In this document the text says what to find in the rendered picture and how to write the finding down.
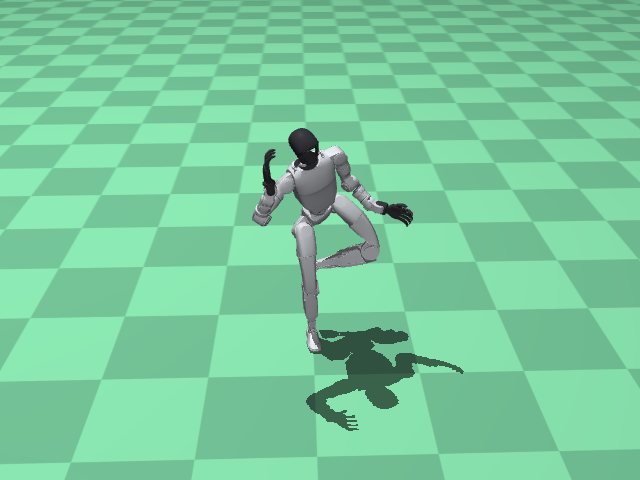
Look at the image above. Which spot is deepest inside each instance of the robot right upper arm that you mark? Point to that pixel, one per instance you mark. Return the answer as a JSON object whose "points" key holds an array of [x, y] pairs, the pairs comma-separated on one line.
{"points": [[285, 185]]}

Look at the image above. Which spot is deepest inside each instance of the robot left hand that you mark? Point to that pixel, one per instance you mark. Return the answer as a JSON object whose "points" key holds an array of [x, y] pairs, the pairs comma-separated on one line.
{"points": [[396, 211]]}

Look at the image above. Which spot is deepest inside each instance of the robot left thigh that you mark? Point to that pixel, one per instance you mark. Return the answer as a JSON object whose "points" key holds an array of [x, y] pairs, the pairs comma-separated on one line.
{"points": [[359, 223]]}

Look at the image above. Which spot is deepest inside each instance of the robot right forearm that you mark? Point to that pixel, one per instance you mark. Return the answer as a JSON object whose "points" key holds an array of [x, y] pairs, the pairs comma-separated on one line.
{"points": [[265, 204]]}

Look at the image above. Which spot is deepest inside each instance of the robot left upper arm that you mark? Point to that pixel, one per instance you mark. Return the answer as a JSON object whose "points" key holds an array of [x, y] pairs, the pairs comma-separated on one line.
{"points": [[339, 158]]}

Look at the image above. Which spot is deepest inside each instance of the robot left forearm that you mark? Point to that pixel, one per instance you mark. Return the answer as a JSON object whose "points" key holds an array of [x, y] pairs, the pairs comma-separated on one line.
{"points": [[366, 200]]}

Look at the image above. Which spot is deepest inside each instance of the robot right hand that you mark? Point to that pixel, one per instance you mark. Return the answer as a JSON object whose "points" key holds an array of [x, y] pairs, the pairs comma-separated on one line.
{"points": [[268, 182]]}

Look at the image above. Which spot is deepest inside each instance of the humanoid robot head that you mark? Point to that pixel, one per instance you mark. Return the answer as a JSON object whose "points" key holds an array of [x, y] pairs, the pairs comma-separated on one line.
{"points": [[302, 141]]}

